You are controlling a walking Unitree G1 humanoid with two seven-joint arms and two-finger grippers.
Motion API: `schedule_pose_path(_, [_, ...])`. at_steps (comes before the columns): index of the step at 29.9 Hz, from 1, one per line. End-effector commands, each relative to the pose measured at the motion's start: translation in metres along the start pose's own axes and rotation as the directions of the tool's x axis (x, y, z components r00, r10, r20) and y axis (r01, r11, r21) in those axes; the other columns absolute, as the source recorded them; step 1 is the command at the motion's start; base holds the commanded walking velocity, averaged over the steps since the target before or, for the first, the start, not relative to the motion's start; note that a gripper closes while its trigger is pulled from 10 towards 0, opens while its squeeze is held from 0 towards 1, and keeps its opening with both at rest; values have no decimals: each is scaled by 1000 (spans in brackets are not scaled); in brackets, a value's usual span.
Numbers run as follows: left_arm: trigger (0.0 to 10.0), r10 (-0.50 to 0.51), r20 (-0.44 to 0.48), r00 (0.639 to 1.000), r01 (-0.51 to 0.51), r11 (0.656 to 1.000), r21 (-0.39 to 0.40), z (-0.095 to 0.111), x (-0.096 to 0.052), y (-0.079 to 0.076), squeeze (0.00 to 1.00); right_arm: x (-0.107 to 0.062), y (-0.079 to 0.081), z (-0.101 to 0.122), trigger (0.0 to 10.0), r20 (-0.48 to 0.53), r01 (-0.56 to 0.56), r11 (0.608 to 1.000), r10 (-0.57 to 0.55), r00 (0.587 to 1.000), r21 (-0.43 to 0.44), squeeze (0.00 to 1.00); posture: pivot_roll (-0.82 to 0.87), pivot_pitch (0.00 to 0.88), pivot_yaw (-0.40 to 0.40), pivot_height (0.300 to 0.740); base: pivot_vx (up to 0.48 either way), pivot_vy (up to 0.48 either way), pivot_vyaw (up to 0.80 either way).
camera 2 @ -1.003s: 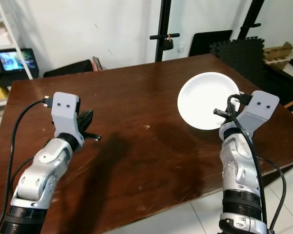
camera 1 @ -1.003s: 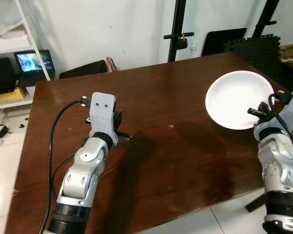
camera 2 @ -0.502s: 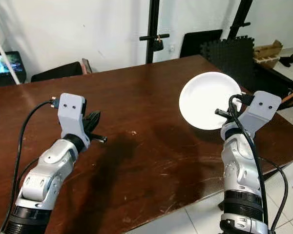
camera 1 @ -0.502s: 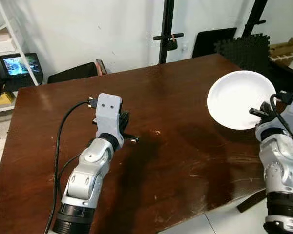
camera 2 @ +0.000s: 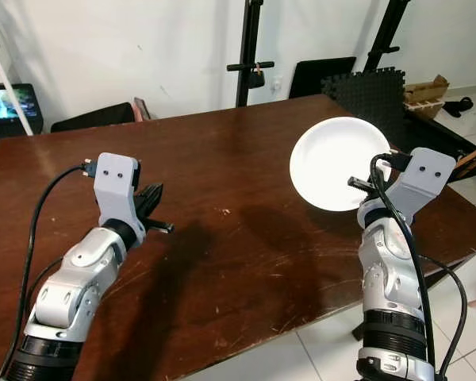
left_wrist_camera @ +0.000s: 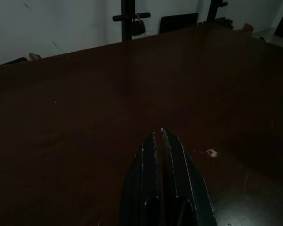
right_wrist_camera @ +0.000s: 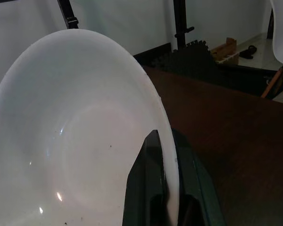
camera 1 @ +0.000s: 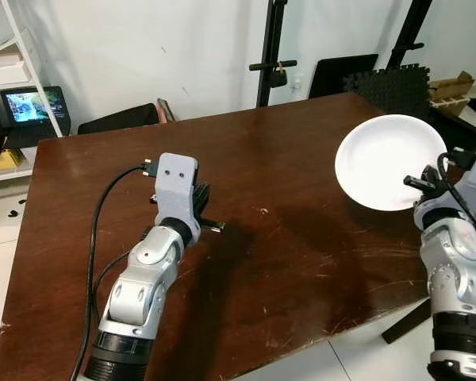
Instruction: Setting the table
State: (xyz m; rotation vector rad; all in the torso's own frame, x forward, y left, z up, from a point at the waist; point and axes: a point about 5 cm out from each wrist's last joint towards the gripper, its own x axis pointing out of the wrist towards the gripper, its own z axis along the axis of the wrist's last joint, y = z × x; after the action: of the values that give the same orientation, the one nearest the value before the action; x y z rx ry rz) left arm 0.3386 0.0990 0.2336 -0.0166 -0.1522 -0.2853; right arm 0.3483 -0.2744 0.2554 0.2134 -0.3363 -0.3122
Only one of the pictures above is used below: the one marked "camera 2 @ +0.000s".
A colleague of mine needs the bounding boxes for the white round plate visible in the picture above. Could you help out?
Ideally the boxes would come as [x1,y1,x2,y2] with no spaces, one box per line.
[290,117,393,213]

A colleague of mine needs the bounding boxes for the black foam puzzle mat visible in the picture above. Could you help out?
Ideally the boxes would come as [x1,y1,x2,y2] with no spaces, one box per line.
[321,67,407,137]

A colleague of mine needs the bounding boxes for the reddish brown book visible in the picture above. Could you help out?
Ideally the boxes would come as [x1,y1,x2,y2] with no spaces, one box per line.
[132,98,152,122]

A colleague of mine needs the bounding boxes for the black chair back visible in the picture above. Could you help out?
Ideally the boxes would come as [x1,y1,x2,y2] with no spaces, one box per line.
[50,102,136,133]

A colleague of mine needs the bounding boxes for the brown wooden chair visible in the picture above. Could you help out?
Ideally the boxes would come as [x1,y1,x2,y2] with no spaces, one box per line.
[451,145,476,187]

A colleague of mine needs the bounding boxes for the brown cardboard box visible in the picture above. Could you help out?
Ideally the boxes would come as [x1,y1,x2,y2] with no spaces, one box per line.
[402,75,451,121]

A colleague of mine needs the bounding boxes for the black flat board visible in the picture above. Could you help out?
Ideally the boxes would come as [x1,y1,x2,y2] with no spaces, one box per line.
[288,56,357,101]

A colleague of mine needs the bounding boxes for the black tablet with lit screen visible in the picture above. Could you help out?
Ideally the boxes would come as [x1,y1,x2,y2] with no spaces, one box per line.
[0,83,43,128]

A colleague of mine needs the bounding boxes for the black object on floor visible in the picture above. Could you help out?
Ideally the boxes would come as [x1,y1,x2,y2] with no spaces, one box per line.
[447,96,476,119]

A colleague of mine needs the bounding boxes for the black table leg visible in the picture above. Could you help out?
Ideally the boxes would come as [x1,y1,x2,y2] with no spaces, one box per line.
[351,316,367,342]

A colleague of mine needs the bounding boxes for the black hanging padlock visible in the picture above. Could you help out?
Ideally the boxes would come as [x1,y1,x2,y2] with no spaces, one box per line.
[248,63,265,89]

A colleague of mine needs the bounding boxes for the black slanted stand pole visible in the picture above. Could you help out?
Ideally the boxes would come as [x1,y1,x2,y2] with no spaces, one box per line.
[363,0,412,74]

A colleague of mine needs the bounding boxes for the black stand pole with crossbar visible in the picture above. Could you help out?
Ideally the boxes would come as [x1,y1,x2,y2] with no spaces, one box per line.
[226,0,275,109]

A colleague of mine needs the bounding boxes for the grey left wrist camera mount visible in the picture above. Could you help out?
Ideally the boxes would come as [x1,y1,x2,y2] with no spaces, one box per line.
[93,152,140,233]

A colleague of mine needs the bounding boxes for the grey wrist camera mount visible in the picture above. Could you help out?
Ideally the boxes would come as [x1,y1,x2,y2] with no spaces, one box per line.
[387,147,458,225]
[93,152,140,233]

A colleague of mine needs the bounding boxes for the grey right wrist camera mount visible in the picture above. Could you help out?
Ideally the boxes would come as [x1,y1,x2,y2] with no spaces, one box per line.
[387,147,458,225]

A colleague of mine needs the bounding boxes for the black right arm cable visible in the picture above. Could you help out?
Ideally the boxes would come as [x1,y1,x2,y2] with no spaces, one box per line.
[369,152,469,381]

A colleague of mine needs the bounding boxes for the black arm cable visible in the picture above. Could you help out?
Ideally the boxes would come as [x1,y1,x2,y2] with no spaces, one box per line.
[369,152,469,381]
[16,161,98,381]

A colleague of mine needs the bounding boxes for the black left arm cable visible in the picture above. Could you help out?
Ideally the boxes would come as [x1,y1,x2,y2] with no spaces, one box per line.
[16,161,98,381]

